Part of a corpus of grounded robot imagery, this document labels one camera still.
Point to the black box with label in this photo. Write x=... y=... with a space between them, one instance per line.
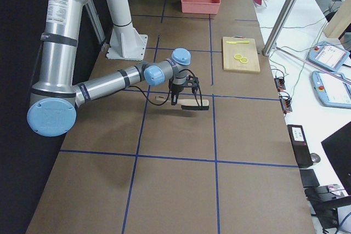
x=299 y=145

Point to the orange connector box far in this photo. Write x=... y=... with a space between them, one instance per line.
x=280 y=83

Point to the lemon slice far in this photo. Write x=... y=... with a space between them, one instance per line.
x=238 y=56

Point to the lemon slice near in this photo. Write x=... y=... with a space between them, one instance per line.
x=243 y=60

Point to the near teach pendant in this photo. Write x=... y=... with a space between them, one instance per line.
x=330 y=91

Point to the orange connector box near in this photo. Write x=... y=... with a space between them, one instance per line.
x=285 y=101

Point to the orange connector box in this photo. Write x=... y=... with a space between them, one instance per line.
x=280 y=83
x=285 y=101

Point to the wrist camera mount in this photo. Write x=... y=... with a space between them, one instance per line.
x=193 y=83

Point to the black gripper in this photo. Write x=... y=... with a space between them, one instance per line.
x=175 y=89

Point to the lemon slice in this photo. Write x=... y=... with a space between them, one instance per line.
x=243 y=60
x=238 y=56

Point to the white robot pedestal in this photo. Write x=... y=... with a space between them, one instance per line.
x=125 y=42

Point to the black monitor corner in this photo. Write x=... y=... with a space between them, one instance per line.
x=337 y=150

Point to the wooden cutting board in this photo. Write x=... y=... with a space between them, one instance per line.
x=246 y=50

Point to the beige hand brush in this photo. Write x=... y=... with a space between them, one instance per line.
x=198 y=104

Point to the aluminium frame post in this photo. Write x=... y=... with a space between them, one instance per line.
x=278 y=26

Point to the pink plastic bin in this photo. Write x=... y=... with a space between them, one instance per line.
x=200 y=6

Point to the teach pendant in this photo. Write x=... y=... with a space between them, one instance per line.
x=328 y=56
x=330 y=91

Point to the yellow plastic knife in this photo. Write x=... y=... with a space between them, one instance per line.
x=237 y=42

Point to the far teach pendant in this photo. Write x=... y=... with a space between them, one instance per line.
x=328 y=56

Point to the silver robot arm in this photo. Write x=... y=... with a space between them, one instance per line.
x=54 y=98

